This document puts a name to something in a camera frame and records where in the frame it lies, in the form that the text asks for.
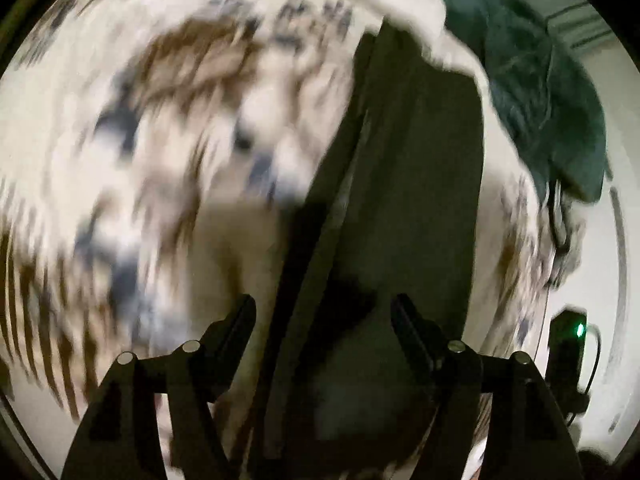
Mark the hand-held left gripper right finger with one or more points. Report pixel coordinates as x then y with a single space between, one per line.
406 321

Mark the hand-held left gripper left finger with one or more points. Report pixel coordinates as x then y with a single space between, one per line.
244 321

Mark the white printed blanket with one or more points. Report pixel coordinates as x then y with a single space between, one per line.
175 135

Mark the teal cloth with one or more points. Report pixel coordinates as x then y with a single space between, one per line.
540 95

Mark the dark olive garment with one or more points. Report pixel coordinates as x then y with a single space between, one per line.
400 185

